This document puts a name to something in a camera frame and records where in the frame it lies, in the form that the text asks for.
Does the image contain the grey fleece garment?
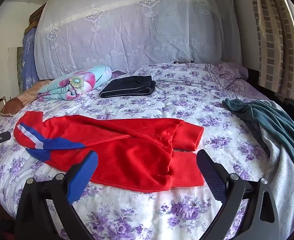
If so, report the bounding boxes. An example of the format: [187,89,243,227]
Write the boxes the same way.
[258,100,294,240]

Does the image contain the white lace mosquito net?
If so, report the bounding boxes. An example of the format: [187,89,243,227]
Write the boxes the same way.
[34,0,238,80]

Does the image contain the purple floral bed sheet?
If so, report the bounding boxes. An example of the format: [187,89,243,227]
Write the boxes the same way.
[0,62,274,240]

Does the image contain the blue printed bag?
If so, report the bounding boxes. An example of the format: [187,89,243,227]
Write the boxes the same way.
[22,27,40,92]

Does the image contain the folded floral quilt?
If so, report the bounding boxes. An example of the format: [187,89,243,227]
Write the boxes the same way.
[37,65,113,102]

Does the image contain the checked beige curtain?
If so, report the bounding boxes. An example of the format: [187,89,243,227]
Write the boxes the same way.
[248,0,294,103]

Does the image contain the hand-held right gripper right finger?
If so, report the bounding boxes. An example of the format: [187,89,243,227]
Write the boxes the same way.
[196,149,281,240]

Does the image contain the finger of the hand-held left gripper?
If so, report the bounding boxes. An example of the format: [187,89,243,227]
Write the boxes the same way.
[0,131,12,143]

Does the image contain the teal green garment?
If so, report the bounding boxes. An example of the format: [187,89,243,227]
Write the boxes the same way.
[222,98,294,180]

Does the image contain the wooden cabinet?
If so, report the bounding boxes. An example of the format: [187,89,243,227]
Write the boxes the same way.
[25,4,48,34]

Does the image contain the brown pillow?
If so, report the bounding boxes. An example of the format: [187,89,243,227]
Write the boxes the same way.
[0,79,55,117]

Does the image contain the folded black pants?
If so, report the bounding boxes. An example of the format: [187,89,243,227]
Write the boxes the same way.
[99,75,156,98]

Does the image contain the red sweater blue white stripe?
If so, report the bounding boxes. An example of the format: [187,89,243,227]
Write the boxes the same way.
[13,110,205,193]

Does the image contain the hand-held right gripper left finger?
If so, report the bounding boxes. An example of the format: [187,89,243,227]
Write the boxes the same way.
[14,150,99,240]

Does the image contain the purple floral pillow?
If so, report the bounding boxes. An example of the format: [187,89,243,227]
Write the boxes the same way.
[205,62,249,90]

